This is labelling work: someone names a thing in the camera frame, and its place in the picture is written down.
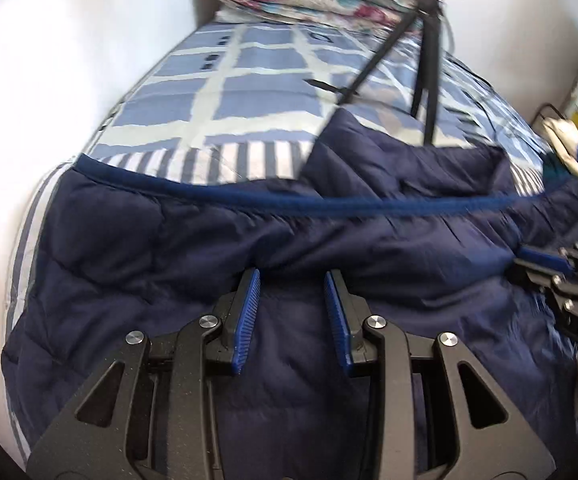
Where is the navy puffer jacket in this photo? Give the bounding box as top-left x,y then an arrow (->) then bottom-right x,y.
1,107 -> 578,480

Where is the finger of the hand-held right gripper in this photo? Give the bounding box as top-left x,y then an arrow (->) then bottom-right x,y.
512,259 -> 578,321
518,241 -> 578,281

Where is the blue checked bed sheet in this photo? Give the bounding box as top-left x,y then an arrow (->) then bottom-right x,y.
84,22 -> 555,186

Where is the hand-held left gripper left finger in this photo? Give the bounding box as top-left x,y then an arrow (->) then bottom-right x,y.
26,267 -> 262,480

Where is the dark folded garment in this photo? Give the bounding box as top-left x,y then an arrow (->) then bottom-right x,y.
543,157 -> 572,186

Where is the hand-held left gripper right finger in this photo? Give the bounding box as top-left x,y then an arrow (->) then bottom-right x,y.
323,269 -> 556,480

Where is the blue striped bed sheet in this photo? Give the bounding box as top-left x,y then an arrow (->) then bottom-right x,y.
4,140 -> 545,466

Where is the floral folded quilt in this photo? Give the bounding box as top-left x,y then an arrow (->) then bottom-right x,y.
209,0 -> 420,32

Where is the black tripod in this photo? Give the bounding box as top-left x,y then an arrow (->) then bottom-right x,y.
309,0 -> 445,148

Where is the cream folded cloth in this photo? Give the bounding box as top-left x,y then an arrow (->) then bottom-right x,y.
539,115 -> 578,231

